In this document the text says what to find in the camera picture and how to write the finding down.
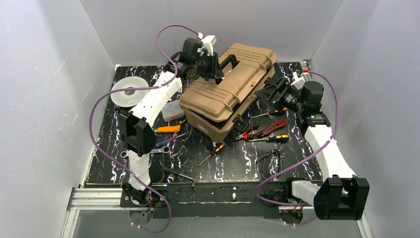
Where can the red black utility knife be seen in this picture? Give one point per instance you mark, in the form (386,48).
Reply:
(270,129)

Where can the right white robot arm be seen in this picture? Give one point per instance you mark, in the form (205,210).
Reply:
(342,195)

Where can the silver combination wrench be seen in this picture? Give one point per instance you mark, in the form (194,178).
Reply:
(165,150)

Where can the tan plastic tool box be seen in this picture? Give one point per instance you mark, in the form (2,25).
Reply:
(212,108)

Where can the clear plastic parts box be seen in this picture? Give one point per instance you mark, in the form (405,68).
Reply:
(172,111)

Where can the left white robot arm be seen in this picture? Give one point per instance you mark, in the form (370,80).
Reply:
(137,133)

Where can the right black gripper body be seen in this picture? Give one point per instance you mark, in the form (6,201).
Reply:
(280,92)

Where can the blue red screwdriver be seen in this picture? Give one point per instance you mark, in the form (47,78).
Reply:
(165,142)

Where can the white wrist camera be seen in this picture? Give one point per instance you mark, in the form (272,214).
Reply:
(299,78)
(208,42)

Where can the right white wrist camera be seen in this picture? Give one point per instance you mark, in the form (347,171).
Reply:
(299,78)

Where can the white perforated round disc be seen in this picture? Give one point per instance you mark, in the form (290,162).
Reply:
(130,98)

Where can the small black yellow screwdriver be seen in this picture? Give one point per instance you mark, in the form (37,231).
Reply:
(218,147)

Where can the black handled pliers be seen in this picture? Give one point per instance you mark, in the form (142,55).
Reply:
(270,163)

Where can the orange utility knife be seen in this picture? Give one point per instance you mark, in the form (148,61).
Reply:
(168,129)

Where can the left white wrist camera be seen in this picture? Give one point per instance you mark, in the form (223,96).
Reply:
(208,42)

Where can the long black yellow screwdriver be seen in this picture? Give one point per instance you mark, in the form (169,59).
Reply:
(273,139)

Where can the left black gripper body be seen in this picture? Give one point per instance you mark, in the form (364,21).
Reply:
(212,65)

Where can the red needle nose pliers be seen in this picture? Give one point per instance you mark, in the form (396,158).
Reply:
(245,135)

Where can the small black hammer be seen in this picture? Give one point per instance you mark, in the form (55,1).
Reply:
(193,179)

